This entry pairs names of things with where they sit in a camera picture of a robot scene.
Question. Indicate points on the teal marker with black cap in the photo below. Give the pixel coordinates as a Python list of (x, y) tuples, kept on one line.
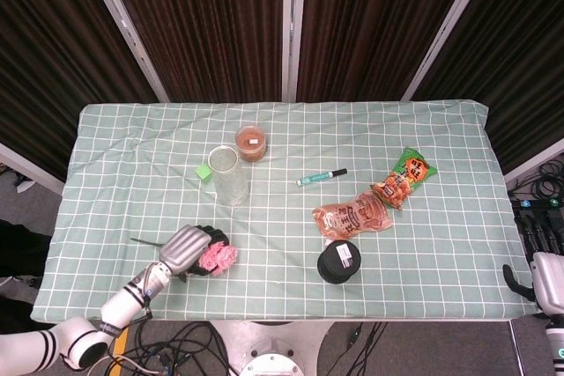
[(317, 178)]

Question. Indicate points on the pink artificial flower bouquet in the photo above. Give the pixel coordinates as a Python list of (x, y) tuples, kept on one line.
[(222, 257)]

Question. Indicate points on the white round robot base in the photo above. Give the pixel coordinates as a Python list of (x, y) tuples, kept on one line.
[(273, 349)]

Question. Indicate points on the green orange snack bag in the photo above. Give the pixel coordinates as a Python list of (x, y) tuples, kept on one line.
[(407, 175)]

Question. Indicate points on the orange-brown candle jar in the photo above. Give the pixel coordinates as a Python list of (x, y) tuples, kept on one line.
[(251, 142)]

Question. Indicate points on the green white checked tablecloth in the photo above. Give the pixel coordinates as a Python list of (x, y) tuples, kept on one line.
[(282, 292)]

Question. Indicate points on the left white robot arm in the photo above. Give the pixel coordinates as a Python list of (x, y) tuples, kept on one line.
[(119, 305)]

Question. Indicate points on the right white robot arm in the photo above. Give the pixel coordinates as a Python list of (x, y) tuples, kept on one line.
[(556, 345)]

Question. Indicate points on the grey partition frame post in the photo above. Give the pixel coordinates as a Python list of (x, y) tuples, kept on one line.
[(26, 167), (445, 32), (128, 32), (293, 28), (535, 160)]

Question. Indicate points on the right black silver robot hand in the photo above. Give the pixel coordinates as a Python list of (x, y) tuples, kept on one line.
[(551, 283)]

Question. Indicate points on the black mesh pen holder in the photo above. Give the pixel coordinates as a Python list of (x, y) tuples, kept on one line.
[(337, 263)]

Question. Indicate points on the orange pink snack packet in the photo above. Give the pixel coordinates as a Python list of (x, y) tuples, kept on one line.
[(352, 217)]

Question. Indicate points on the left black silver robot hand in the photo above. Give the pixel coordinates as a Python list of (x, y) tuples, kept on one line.
[(185, 246)]

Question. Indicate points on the small green cube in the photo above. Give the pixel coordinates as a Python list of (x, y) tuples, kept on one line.
[(204, 173)]

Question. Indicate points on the dark brown corrugated partition panel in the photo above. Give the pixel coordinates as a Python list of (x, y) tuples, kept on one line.
[(48, 54), (520, 54), (370, 28), (207, 28)]

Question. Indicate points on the clear textured glass vase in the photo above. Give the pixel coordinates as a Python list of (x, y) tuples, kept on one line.
[(231, 184)]

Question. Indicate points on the black electronics box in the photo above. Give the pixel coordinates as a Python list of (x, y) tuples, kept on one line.
[(539, 208)]

